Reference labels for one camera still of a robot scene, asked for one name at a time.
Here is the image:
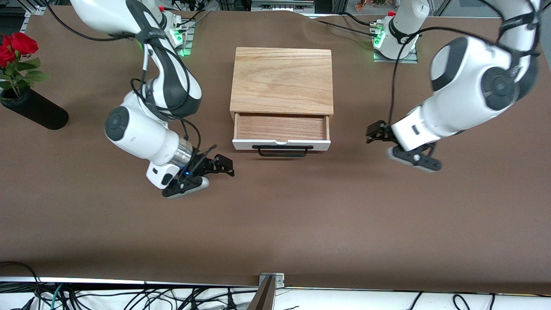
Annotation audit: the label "white-front drawer with black handle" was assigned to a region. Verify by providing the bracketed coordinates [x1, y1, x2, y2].
[232, 113, 331, 157]

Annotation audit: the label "light wooden drawer cabinet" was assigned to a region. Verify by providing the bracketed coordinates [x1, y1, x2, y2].
[229, 47, 334, 122]

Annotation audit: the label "brown table mat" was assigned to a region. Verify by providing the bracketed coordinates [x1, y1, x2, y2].
[0, 5, 551, 296]

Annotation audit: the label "orange artificial flowers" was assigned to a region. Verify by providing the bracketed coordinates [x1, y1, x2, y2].
[355, 0, 388, 12]

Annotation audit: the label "grey power strip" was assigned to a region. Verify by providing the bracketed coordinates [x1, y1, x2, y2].
[252, 0, 315, 12]

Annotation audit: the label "red roses with leaves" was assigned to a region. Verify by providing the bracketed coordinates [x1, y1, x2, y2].
[0, 32, 51, 100]

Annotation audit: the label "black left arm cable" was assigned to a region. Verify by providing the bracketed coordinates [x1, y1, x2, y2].
[387, 0, 541, 127]

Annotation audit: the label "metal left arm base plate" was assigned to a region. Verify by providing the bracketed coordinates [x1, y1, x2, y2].
[374, 48, 419, 64]

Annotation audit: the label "long black base cable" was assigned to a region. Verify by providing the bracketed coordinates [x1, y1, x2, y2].
[301, 14, 379, 35]

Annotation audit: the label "short black base cable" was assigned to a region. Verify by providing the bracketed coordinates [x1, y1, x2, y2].
[340, 12, 381, 27]

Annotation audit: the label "silver table edge rail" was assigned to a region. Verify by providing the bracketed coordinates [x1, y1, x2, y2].
[0, 276, 551, 298]

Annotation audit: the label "silver metal edge bracket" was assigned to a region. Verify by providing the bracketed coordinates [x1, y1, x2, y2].
[259, 273, 285, 289]

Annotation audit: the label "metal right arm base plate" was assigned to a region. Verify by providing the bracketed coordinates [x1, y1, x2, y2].
[171, 19, 196, 57]

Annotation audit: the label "tangled black cable bundle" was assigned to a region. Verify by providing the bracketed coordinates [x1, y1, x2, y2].
[0, 282, 261, 310]

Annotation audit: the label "brown camera mount post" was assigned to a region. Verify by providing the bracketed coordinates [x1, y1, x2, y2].
[248, 276, 276, 310]

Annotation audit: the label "black right base cables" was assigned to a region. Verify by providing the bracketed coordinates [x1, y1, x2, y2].
[170, 4, 212, 33]

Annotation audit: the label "teal cable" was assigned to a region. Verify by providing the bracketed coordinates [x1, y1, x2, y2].
[50, 284, 65, 310]

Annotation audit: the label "black looped floor cable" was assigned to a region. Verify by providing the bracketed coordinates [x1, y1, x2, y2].
[0, 261, 42, 298]

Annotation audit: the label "aluminium frame rail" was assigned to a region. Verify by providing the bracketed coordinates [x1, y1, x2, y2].
[17, 0, 49, 20]

